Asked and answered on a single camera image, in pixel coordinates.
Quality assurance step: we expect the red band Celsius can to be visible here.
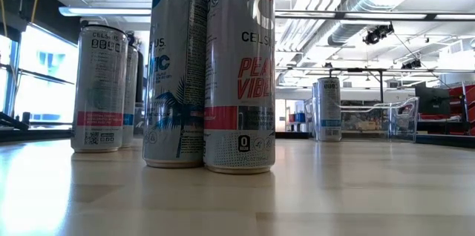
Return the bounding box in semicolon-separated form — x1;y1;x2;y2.
203;0;276;176
70;24;129;154

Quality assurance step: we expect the blue band Celsius can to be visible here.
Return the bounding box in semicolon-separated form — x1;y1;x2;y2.
142;0;209;169
317;76;342;142
120;45;139;149

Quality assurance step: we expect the black cylindrical column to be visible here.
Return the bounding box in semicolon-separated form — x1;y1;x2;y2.
135;50;145;135

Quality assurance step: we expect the long ceiling light bar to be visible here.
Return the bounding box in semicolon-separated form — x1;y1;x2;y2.
58;5;475;22

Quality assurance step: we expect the clear plastic bin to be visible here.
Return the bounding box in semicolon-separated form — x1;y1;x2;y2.
304;96;419;143

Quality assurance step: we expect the large window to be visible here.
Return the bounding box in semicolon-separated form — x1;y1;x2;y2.
0;24;81;129

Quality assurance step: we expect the black monitor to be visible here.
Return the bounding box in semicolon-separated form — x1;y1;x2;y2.
414;85;452;117

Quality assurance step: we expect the red cabinet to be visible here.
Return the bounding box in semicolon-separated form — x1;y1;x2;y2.
437;82;475;136

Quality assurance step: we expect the silver ventilation duct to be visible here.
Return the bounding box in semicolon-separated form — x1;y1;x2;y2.
302;0;431;57

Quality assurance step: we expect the black background rig frame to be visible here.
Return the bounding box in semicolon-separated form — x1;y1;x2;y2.
276;67;475;103

